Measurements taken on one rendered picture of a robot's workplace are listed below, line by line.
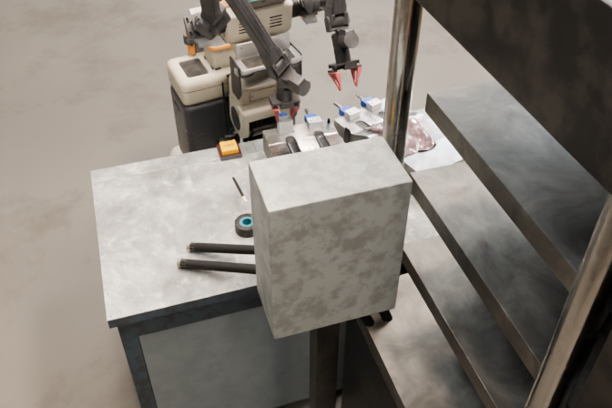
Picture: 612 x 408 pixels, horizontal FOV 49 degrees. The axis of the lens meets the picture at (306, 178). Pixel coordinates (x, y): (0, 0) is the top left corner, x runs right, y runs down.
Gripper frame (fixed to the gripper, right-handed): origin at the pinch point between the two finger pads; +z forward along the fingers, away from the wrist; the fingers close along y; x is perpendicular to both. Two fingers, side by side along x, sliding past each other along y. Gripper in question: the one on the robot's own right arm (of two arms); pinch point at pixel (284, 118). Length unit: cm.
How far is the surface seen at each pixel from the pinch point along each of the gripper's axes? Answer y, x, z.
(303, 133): 6.1, -4.5, 4.5
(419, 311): 17, -84, 15
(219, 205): -29.6, -23.5, 14.4
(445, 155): 48, -34, 1
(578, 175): 23, -116, -61
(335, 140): 15.9, -11.5, 4.7
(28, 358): -110, -4, 97
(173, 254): -48, -42, 15
